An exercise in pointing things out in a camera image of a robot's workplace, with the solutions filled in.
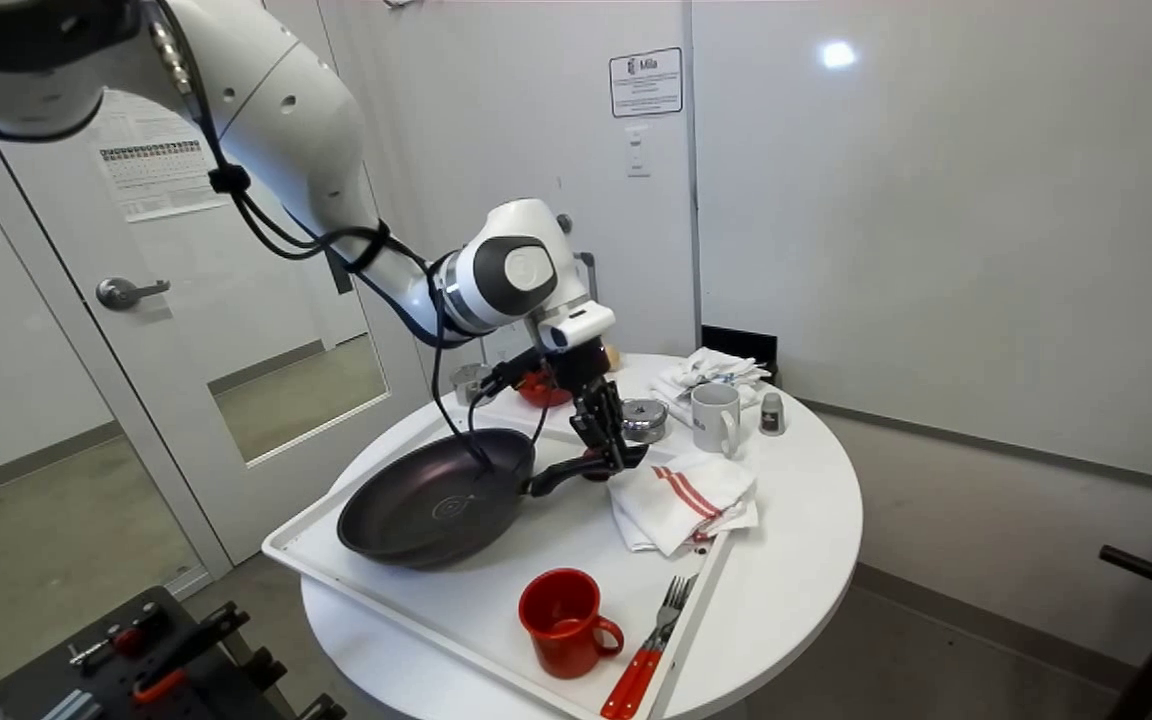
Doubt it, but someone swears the black perforated robot table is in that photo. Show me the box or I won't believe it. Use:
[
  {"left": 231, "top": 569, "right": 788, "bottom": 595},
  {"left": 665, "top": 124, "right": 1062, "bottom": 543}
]
[{"left": 0, "top": 585, "right": 349, "bottom": 720}]

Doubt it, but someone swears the silver metal bar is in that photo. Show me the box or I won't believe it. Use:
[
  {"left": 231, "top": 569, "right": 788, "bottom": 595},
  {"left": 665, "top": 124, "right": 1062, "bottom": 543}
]
[{"left": 34, "top": 686, "right": 102, "bottom": 720}]

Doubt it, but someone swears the white wall sign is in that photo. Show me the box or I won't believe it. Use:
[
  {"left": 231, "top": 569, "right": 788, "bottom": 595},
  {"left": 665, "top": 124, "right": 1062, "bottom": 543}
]
[{"left": 604, "top": 43, "right": 688, "bottom": 124}]

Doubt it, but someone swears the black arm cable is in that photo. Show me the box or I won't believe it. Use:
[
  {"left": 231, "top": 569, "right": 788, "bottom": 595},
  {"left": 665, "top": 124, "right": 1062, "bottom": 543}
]
[{"left": 190, "top": 118, "right": 569, "bottom": 452}]

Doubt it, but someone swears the red handled fork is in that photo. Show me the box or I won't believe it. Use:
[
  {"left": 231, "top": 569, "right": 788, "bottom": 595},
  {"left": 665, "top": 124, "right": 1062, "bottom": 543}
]
[{"left": 612, "top": 571, "right": 705, "bottom": 720}]

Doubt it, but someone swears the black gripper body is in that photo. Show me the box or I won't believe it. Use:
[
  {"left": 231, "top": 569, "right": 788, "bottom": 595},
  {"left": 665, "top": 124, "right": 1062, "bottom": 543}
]
[{"left": 547, "top": 336, "right": 627, "bottom": 412}]

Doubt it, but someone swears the white door with window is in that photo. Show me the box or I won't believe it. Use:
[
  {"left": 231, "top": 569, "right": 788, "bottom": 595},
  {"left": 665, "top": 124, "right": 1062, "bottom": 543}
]
[{"left": 0, "top": 77, "right": 473, "bottom": 578}]

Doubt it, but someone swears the white light switch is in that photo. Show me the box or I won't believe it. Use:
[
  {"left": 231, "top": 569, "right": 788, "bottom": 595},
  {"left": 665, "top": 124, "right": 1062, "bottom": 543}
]
[{"left": 619, "top": 124, "right": 661, "bottom": 184}]

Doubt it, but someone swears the red mug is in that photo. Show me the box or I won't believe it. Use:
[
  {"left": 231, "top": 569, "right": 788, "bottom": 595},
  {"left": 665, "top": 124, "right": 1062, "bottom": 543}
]
[{"left": 514, "top": 564, "right": 627, "bottom": 682}]

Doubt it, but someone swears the black box at wall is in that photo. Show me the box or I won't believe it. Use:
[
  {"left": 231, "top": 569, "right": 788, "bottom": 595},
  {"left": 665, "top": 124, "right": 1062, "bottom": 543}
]
[{"left": 694, "top": 322, "right": 785, "bottom": 383}]

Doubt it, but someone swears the white round table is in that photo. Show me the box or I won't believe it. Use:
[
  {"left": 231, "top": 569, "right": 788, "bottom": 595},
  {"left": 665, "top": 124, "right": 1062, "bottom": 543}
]
[{"left": 294, "top": 348, "right": 868, "bottom": 720}]

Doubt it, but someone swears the white ceramic mug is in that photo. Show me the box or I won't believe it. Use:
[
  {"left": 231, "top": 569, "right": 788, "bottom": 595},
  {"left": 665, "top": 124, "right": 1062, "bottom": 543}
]
[{"left": 688, "top": 379, "right": 750, "bottom": 460}]

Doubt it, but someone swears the white plastic tray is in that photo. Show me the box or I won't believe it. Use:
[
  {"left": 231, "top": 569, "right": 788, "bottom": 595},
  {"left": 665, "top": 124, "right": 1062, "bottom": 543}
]
[{"left": 260, "top": 396, "right": 740, "bottom": 720}]

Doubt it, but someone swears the small metal bowl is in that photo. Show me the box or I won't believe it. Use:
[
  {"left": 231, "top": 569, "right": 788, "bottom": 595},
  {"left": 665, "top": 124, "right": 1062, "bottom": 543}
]
[{"left": 617, "top": 396, "right": 673, "bottom": 443}]

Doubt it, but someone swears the white towel with red stripes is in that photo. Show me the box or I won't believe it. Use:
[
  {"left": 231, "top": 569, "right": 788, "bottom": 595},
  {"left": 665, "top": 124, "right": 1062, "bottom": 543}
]
[{"left": 604, "top": 443, "right": 769, "bottom": 559}]

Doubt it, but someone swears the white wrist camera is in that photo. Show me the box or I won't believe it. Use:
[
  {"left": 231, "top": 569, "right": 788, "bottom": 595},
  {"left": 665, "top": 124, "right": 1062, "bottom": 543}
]
[{"left": 533, "top": 299, "right": 617, "bottom": 356}]

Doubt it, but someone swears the black frying pan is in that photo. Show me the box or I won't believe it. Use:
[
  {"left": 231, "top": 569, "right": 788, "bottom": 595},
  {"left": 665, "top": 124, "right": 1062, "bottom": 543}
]
[{"left": 332, "top": 430, "right": 617, "bottom": 578}]

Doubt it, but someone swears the silver fork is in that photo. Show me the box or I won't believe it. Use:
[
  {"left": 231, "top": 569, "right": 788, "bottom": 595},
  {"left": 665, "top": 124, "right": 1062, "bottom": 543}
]
[{"left": 595, "top": 594, "right": 688, "bottom": 720}]

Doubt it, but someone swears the large white wall board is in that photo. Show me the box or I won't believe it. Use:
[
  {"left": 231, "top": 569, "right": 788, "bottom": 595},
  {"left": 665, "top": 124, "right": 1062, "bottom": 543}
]
[{"left": 688, "top": 0, "right": 1152, "bottom": 494}]

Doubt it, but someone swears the silver door handle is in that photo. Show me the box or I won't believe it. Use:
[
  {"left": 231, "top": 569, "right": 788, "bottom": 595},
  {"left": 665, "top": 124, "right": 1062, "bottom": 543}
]
[{"left": 90, "top": 272, "right": 170, "bottom": 316}]

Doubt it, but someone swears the paper notice on door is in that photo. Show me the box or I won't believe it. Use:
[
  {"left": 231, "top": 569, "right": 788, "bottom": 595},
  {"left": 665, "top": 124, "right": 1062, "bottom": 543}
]
[{"left": 96, "top": 135, "right": 228, "bottom": 225}]

